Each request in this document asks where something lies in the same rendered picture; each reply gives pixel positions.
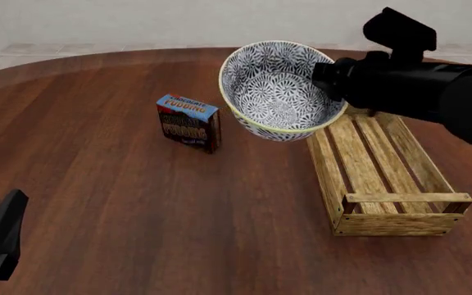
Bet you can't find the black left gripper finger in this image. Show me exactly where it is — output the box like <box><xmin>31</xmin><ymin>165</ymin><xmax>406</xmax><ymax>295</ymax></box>
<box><xmin>0</xmin><ymin>188</ymin><xmax>30</xmax><ymax>247</ymax></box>

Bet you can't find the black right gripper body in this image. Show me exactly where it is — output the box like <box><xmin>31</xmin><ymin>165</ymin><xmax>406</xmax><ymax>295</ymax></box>
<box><xmin>311</xmin><ymin>57</ymin><xmax>359</xmax><ymax>104</ymax></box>

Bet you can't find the patterned black and white bowl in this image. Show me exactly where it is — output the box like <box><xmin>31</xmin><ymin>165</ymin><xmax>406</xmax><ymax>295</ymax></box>
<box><xmin>218</xmin><ymin>40</ymin><xmax>349</xmax><ymax>143</ymax></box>

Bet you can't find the wooden slat tray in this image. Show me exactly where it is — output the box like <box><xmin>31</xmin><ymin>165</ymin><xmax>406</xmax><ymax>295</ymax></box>
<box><xmin>306</xmin><ymin>106</ymin><xmax>472</xmax><ymax>237</ymax></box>

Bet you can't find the chocolate pudding box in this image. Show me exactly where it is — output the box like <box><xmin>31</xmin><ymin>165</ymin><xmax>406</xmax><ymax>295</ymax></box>
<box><xmin>156</xmin><ymin>93</ymin><xmax>223</xmax><ymax>155</ymax></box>

